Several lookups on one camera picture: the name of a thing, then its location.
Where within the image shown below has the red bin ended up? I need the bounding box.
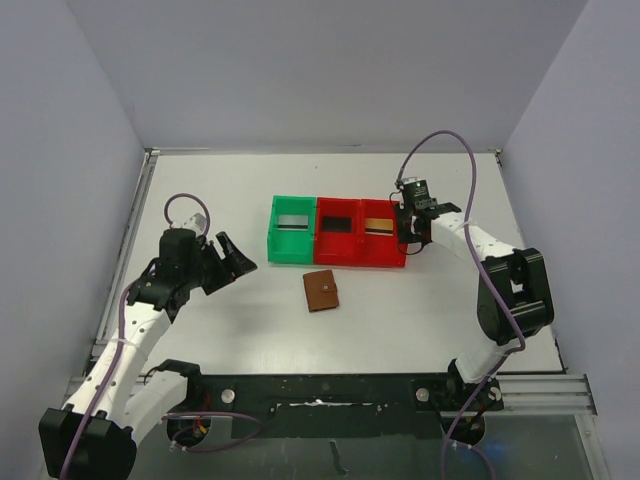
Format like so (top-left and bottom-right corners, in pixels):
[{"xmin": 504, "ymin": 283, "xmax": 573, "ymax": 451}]
[
  {"xmin": 358, "ymin": 199, "xmax": 406, "ymax": 268},
  {"xmin": 314, "ymin": 197, "xmax": 360, "ymax": 266}
]

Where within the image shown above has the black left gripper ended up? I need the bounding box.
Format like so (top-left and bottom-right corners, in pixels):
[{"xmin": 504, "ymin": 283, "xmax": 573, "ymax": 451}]
[{"xmin": 183, "ymin": 233, "xmax": 255, "ymax": 294}]

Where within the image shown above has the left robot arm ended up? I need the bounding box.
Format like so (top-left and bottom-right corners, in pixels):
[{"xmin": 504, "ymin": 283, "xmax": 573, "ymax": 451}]
[{"xmin": 38, "ymin": 228, "xmax": 257, "ymax": 479}]

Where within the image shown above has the aluminium rail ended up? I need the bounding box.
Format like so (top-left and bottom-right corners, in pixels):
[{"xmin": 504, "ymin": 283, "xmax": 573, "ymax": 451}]
[
  {"xmin": 497, "ymin": 374, "xmax": 597, "ymax": 416},
  {"xmin": 89, "ymin": 149, "xmax": 158, "ymax": 360}
]

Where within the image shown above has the aluminium left rail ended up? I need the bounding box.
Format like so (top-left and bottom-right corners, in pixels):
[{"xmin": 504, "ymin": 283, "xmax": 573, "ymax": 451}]
[{"xmin": 89, "ymin": 149, "xmax": 158, "ymax": 360}]

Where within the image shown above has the red bin middle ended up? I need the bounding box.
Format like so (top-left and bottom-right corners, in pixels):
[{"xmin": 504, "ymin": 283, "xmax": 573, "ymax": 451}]
[{"xmin": 314, "ymin": 197, "xmax": 360, "ymax": 266}]

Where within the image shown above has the brown leather card holder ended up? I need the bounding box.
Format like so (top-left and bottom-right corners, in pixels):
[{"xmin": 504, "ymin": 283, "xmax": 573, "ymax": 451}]
[{"xmin": 303, "ymin": 270, "xmax": 340, "ymax": 313}]

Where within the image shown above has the green bin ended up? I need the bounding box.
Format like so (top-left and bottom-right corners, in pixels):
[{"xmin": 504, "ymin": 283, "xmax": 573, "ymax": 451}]
[{"xmin": 267, "ymin": 195, "xmax": 317, "ymax": 265}]

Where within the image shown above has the aluminium front rail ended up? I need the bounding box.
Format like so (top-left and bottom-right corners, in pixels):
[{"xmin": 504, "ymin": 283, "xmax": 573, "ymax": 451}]
[{"xmin": 497, "ymin": 374, "xmax": 597, "ymax": 416}]

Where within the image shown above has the red bin right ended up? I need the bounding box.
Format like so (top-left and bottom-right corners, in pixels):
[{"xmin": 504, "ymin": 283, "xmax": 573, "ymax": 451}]
[{"xmin": 358, "ymin": 199, "xmax": 406, "ymax": 268}]

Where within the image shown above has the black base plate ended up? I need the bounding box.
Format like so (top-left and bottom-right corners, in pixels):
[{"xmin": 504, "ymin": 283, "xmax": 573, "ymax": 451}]
[{"xmin": 166, "ymin": 373, "xmax": 504, "ymax": 447}]

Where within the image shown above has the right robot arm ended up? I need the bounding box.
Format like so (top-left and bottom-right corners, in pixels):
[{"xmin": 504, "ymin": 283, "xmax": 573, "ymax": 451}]
[{"xmin": 394, "ymin": 178, "xmax": 555, "ymax": 409}]

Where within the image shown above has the black card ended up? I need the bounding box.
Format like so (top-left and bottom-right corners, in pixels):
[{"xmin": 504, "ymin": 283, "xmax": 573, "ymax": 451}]
[{"xmin": 321, "ymin": 215, "xmax": 352, "ymax": 233}]

